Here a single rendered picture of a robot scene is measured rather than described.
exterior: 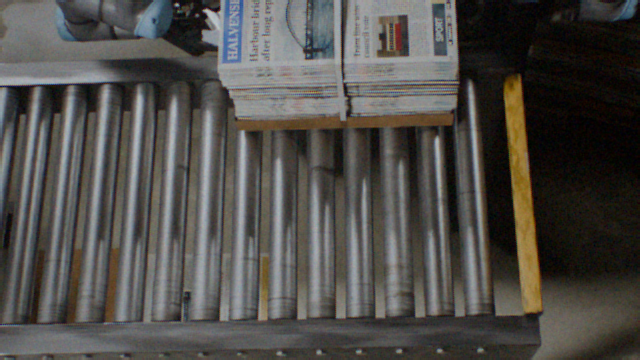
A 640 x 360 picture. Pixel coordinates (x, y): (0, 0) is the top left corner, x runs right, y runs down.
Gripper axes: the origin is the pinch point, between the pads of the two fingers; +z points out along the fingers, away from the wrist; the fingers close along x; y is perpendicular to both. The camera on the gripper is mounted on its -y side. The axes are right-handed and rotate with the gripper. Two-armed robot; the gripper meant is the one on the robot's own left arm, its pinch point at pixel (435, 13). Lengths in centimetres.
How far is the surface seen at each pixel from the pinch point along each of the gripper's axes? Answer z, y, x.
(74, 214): 65, 0, 38
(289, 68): 24.5, 23.4, 23.6
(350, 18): 15.0, 23.9, 15.4
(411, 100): 5.5, 10.8, 23.4
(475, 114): -6.0, 0.4, 21.3
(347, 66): 15.6, 23.0, 23.4
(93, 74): 63, 1, 11
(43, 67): 73, 1, 9
